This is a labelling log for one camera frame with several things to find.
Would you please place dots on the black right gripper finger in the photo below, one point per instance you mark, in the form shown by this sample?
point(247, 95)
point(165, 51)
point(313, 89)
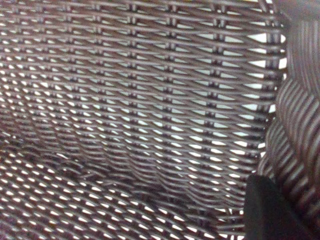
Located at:
point(267, 215)

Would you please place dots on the dark brown wicker basket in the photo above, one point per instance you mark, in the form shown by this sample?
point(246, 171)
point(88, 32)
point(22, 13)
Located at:
point(125, 100)

